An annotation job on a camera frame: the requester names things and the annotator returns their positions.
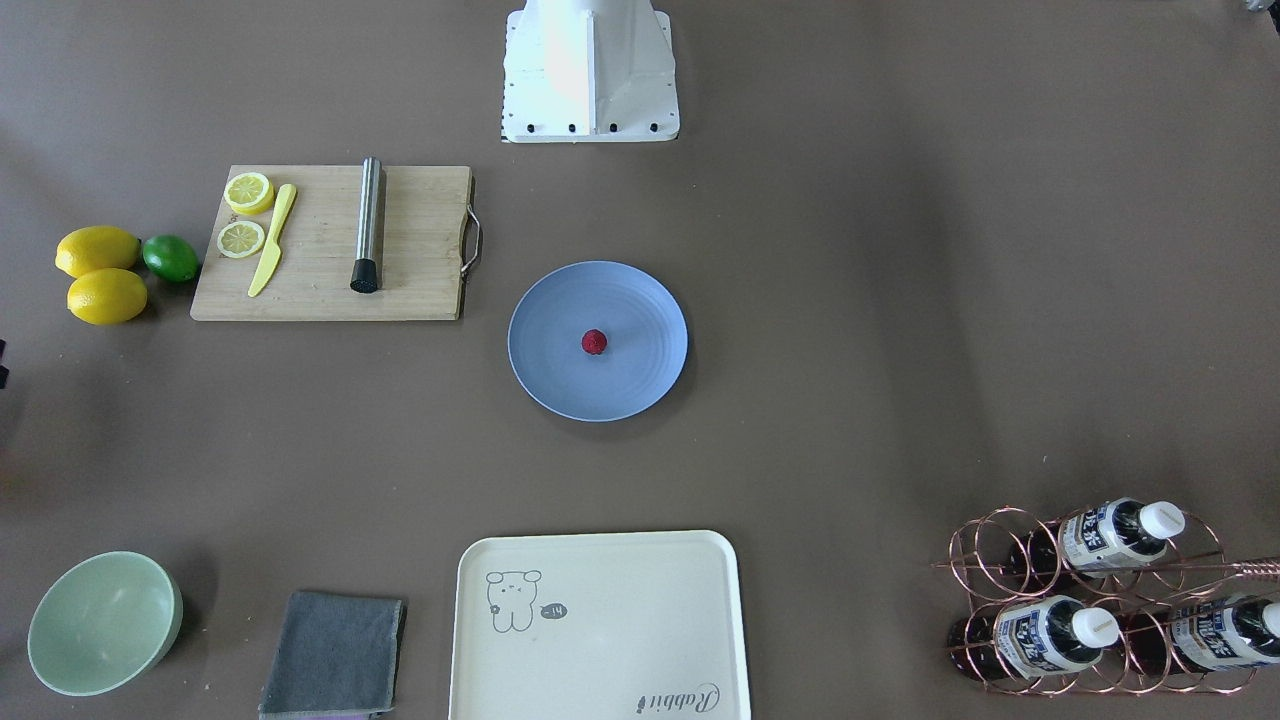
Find blue round plate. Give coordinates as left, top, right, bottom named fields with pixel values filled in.
left=507, top=261, right=689, bottom=421

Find red strawberry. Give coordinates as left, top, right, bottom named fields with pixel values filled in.
left=580, top=328, right=608, bottom=356

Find wooden cutting board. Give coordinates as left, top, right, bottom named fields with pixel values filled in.
left=189, top=164, right=474, bottom=322

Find cream rabbit tray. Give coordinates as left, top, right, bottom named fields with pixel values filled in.
left=448, top=530, right=753, bottom=719

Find steel muddler black tip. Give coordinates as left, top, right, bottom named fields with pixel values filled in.
left=349, top=156, right=385, bottom=293

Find yellow plastic knife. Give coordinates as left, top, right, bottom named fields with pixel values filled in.
left=247, top=183, right=298, bottom=297

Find lemon slice upper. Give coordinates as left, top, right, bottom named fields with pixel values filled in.
left=215, top=220, right=266, bottom=259

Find grey folded cloth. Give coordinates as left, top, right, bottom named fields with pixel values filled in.
left=259, top=591, right=404, bottom=719

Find lemon half lower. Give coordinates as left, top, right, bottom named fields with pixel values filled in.
left=223, top=170, right=276, bottom=217

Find green lime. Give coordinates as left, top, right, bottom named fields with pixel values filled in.
left=141, top=234, right=200, bottom=283

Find dark drink bottle front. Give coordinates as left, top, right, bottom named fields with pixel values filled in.
left=946, top=594, right=1121, bottom=682

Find dark drink bottle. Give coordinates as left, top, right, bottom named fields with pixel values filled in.
left=946, top=594, right=1121, bottom=682
left=1001, top=497, right=1187, bottom=591
left=1121, top=594, right=1279, bottom=676

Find yellow lemon lower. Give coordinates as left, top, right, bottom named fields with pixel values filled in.
left=54, top=225, right=141, bottom=278

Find green bowl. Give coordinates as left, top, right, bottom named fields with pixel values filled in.
left=27, top=551, right=184, bottom=697

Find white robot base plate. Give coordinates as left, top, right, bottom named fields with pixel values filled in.
left=500, top=1, right=681, bottom=143

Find copper wire bottle rack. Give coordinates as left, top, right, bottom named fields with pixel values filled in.
left=942, top=506, right=1277, bottom=697

